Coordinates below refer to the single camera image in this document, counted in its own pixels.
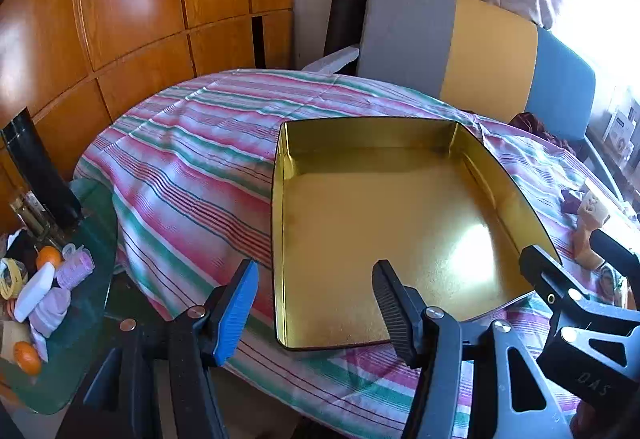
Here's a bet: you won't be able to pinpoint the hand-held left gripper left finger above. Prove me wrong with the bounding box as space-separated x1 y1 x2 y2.
75 259 261 439

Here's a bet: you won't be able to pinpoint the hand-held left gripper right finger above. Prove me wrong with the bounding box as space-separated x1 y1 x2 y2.
371 259 572 439

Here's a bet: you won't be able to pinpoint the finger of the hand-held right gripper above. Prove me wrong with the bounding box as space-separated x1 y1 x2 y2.
589 228 640 277
519 244 586 315

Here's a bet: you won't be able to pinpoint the purple snack packet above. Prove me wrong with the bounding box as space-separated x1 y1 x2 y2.
561 189 588 215

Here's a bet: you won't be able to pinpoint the gold metal tin box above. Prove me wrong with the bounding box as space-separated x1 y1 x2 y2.
270 116 563 352

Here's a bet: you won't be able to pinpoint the tan figure toy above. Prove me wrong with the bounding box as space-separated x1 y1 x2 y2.
572 192 613 270

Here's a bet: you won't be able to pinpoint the white product box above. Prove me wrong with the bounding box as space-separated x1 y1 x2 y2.
602 99 640 160

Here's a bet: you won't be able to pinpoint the dark red cloth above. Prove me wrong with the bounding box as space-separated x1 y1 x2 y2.
509 112 576 152

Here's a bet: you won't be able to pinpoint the green glass side table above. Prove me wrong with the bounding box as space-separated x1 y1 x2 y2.
0 179 118 416

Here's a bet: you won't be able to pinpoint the purple hair roller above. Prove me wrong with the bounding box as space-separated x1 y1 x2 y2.
56 244 95 290

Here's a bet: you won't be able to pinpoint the striped tablecloth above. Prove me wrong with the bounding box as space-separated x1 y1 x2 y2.
74 69 640 439

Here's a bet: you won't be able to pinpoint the lilac knit cloth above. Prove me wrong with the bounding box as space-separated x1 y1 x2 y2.
30 286 71 337

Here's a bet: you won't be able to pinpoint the orange fruit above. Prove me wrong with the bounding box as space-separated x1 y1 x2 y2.
13 341 41 375
36 246 63 270

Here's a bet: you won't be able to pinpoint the white plastic bottle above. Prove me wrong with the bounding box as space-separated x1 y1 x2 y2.
13 264 56 322

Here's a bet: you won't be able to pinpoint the yellow rubber bands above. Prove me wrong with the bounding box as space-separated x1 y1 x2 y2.
0 258 31 300

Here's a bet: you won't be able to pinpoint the grey yellow blue chair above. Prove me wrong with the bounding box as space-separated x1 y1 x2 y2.
355 0 626 205

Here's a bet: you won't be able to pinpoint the clear glass jar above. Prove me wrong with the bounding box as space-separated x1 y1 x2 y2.
10 192 57 245

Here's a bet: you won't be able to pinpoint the black rolled mat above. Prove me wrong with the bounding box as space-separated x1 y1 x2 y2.
324 0 376 65

